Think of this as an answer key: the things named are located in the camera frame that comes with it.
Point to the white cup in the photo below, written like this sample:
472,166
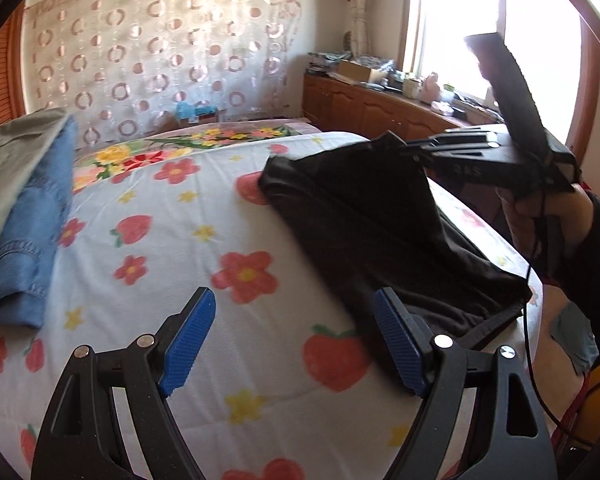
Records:
411,87

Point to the black pants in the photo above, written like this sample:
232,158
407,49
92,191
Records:
360,220

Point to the window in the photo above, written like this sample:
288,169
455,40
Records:
445,20

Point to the beige flower blanket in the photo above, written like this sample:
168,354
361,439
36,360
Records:
205,137

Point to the wooden cabinet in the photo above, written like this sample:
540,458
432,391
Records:
370,105

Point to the circle patterned curtain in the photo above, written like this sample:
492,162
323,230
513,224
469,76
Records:
155,50

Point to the beige window curtain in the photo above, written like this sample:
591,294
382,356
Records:
375,0

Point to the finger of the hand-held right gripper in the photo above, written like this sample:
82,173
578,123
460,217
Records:
472,135
445,151

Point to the blue packet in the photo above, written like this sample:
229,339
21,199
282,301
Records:
195,110

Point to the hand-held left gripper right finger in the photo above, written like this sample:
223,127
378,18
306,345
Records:
400,341

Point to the white floral bed sheet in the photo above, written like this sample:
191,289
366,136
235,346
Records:
180,240

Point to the folded blue jeans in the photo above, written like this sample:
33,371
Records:
30,240

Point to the cardboard box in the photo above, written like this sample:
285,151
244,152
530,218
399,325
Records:
355,71

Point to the person's right hand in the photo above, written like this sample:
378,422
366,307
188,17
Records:
522,225

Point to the teal cloth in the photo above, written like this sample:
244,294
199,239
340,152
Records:
575,332

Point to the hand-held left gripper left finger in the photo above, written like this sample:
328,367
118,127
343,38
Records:
190,340

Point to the folded grey-green pants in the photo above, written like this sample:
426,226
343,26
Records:
10,170

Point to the wooden slatted wardrobe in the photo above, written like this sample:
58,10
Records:
5,85

